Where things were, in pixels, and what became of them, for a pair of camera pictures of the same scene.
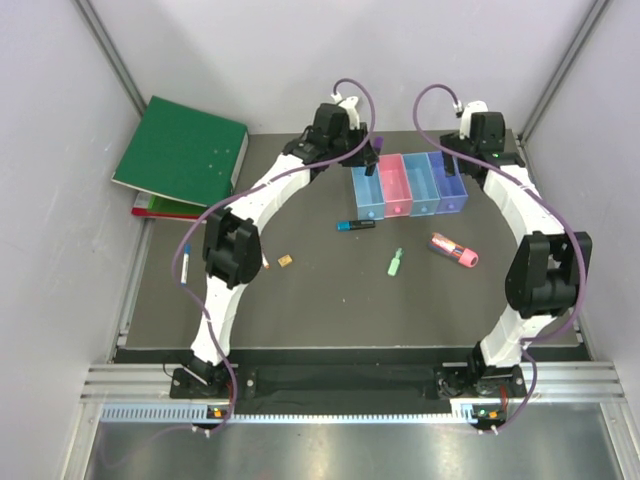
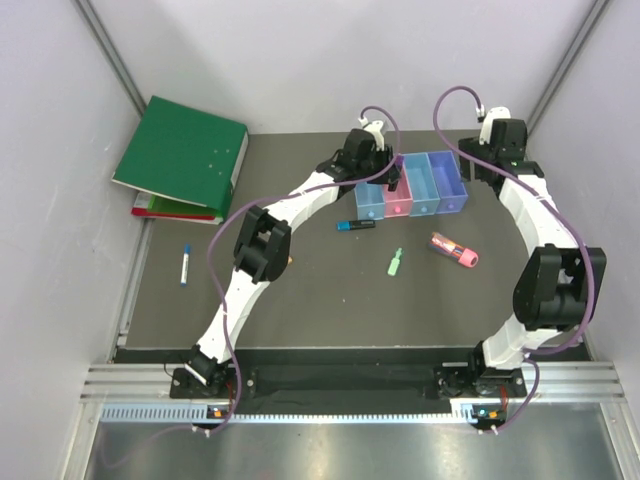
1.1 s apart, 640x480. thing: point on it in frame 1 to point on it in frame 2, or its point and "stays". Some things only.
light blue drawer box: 369,194 stays
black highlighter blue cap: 348,225 stays
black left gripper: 363,157 to 385,158
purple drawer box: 451,189 stays
